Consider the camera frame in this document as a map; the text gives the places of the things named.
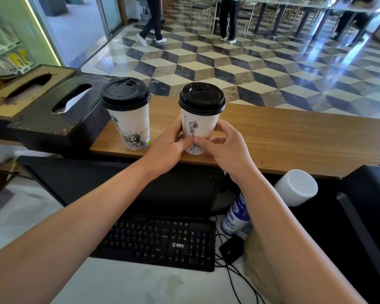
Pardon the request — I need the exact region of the brown paper bag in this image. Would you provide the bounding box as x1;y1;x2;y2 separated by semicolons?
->
244;229;282;304

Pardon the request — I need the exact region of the white paper cup green-blue base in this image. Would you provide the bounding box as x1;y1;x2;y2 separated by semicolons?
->
180;112;221;155

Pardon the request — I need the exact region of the white paper cup statue print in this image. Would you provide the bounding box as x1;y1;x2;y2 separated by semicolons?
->
107;104;151;152

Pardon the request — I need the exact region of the person's left forearm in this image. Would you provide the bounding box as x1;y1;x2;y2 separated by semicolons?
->
0;158;159;304

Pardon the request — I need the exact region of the person's right hand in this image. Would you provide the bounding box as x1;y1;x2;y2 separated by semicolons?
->
193;119;259;184

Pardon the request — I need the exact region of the light wooden chair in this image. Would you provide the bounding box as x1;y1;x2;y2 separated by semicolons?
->
191;0;216;22
237;0;257;37

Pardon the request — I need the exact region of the black desktop monitor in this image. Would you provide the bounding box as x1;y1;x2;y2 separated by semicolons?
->
17;155;225;219

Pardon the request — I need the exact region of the person's left hand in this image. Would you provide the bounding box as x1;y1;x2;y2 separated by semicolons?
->
142;117;194;176

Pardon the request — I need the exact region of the black keyboard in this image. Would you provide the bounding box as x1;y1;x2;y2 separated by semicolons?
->
90;215;216;273

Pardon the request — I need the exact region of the long dining table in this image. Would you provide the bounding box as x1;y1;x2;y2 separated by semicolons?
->
253;0;335;40

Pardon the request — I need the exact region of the black tissue box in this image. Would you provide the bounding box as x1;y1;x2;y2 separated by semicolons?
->
8;72;119;155

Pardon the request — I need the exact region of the person's right forearm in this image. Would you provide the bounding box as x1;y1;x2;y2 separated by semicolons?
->
237;167;368;304

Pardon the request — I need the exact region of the dark brown box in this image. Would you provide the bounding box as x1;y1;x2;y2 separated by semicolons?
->
0;65;76;140

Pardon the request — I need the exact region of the grey utility cart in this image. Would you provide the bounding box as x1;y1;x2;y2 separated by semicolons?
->
136;0;152;27

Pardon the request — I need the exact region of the glass entrance door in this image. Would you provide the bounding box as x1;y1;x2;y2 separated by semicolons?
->
28;0;124;68

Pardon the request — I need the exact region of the black mouse cable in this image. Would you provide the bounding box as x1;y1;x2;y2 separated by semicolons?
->
214;218;266;304

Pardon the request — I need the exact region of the blue white spray can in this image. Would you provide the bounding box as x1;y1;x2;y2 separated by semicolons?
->
220;191;251;237

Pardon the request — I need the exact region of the black computer mouse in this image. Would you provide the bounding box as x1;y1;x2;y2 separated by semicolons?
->
218;234;245;265

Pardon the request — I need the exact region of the lit drinks fridge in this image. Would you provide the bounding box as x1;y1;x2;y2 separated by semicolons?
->
0;0;62;81

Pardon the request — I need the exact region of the black computer case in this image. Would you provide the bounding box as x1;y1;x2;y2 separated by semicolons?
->
335;164;380;301

